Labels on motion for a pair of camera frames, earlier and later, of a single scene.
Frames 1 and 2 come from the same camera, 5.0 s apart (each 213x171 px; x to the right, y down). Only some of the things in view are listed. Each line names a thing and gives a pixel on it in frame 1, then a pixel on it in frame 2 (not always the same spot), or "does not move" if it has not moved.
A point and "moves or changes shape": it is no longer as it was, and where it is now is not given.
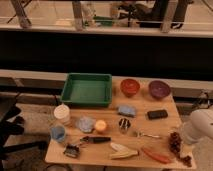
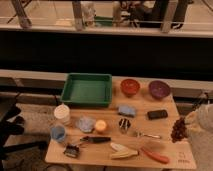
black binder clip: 72,150 does not move
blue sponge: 127,111 does not move
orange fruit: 100,125 does not move
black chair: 10,126 does not move
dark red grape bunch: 175,147 moves or changes shape
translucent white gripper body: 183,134 -> 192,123
